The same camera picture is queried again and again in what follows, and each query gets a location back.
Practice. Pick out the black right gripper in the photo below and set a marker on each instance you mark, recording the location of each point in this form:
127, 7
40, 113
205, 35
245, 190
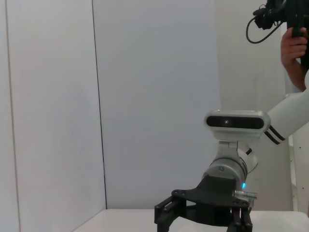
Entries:
212, 203

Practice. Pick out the black handheld device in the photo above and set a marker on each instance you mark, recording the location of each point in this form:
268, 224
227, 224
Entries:
289, 12

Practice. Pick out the person's bare forearm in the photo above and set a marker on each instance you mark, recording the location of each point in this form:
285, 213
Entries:
295, 75

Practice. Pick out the person's bare hand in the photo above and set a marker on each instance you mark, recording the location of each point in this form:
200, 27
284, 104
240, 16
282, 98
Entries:
292, 48

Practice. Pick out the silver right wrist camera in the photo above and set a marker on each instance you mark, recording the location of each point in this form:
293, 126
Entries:
236, 122

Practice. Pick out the white perforated frame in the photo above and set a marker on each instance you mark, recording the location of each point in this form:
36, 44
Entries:
299, 169

